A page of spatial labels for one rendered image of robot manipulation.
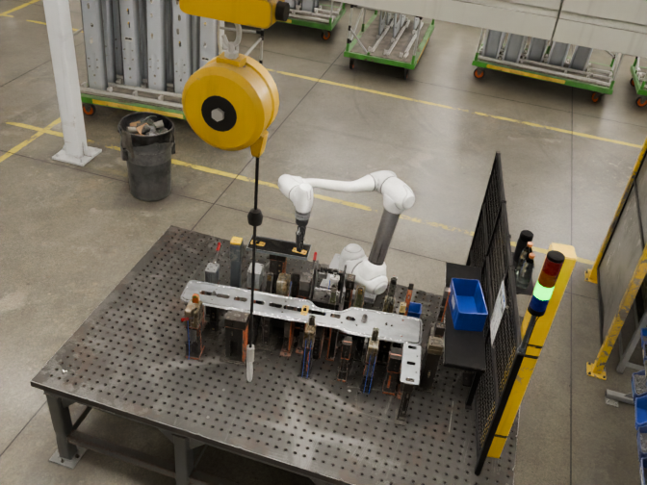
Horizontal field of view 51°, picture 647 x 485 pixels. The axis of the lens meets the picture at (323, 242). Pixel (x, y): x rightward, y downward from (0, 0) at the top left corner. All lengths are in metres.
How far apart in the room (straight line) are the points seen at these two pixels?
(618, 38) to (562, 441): 4.15
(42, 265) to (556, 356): 4.12
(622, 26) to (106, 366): 3.44
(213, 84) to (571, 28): 0.53
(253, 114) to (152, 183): 5.38
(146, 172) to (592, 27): 5.65
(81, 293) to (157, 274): 1.14
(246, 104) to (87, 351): 3.13
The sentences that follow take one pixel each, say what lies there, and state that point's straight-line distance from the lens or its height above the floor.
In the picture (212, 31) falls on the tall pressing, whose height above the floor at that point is 1.07.
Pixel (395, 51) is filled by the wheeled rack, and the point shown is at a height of 0.28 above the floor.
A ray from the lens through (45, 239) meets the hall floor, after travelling 6.23.
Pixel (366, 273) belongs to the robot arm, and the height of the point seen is 0.98.
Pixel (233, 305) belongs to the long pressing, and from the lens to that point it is 3.86.
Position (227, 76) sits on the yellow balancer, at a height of 3.14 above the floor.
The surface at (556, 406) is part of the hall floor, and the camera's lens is 5.15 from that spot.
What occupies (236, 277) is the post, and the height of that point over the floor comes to 0.89.
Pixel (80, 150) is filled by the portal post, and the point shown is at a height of 0.09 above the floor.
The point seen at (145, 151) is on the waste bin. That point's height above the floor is 0.56.
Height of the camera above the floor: 3.56
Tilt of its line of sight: 36 degrees down
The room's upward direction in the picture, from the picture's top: 6 degrees clockwise
